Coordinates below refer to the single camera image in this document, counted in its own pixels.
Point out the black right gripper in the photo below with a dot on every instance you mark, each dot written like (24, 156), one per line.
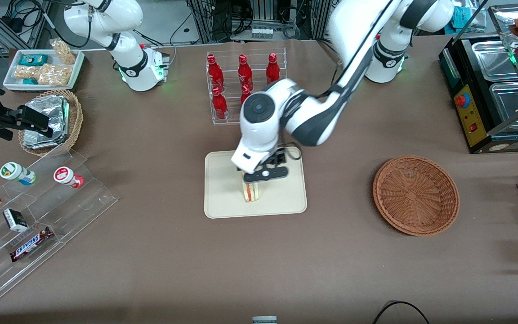
(3, 122)

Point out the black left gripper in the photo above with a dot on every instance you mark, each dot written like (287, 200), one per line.
(278, 159)

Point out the triangle sandwich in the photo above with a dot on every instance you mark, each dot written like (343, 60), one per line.
(252, 192)

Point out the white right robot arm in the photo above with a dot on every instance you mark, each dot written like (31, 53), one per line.
(128, 67)

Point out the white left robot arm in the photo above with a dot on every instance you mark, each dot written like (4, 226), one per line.
(313, 117)

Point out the beige rectangular tray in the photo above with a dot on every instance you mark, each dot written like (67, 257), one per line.
(223, 189)

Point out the tan wicker basket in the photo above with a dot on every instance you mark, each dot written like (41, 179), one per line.
(75, 119)

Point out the white rectangular snack tray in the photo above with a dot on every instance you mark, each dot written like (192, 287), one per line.
(9, 81)

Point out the round brown wicker basket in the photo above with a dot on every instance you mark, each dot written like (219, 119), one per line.
(414, 195)

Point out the silver foil wrapped pack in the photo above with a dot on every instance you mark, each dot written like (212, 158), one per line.
(38, 141)
(47, 105)

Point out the small teal packet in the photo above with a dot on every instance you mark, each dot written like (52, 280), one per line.
(29, 81)

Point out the clear bag of snacks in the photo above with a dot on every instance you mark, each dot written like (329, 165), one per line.
(54, 75)
(63, 51)
(26, 72)

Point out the green cap yogurt bottle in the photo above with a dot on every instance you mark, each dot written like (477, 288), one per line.
(16, 173)

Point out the red cap yogurt bottle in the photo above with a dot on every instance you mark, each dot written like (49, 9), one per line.
(66, 176)

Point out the teal snack box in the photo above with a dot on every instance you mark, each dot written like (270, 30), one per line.
(33, 60)

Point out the red cola bottle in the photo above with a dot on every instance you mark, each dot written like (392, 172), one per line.
(273, 69)
(219, 107)
(244, 93)
(244, 74)
(215, 74)

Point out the clear acrylic bottle rack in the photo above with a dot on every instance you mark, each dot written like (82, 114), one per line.
(232, 101)

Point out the clear acrylic stepped shelf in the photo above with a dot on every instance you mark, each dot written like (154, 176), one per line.
(74, 211)

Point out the small black white box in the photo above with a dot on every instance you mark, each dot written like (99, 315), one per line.
(15, 219)

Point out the Snickers chocolate bar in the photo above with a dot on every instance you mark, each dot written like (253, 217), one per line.
(31, 244)

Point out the small grey device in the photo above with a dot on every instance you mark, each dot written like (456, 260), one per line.
(264, 320)

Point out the grey power strip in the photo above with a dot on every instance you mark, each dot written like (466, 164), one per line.
(261, 33)

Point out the black food warmer machine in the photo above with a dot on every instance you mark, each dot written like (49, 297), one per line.
(466, 121)

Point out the teal cloth package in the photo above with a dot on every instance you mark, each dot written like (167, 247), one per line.
(461, 18)

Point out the aluminium frame rack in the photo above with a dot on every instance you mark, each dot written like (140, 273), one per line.
(205, 22)

